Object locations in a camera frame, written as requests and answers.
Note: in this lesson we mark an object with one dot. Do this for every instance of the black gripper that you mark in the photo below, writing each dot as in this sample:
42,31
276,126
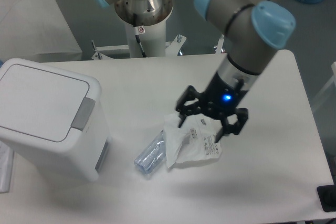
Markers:
218,101

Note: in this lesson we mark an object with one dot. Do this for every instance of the white crumpled plastic bag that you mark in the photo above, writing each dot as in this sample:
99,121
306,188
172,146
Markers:
192,143

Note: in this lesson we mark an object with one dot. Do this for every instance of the crushed clear plastic bottle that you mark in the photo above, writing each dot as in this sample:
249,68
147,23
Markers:
152,156

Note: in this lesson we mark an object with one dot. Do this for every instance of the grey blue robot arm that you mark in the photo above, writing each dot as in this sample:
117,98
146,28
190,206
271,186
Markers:
255,29

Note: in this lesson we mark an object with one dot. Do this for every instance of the white printed cloth cover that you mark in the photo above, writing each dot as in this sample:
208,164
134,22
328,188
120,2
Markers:
35,30

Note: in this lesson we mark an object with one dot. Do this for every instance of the white push-button trash can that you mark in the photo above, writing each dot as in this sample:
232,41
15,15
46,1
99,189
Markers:
53,118

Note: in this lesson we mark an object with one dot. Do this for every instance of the black device at edge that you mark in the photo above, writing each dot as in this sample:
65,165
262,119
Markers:
326,195

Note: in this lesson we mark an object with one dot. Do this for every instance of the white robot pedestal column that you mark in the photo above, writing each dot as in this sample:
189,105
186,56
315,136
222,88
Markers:
145,25

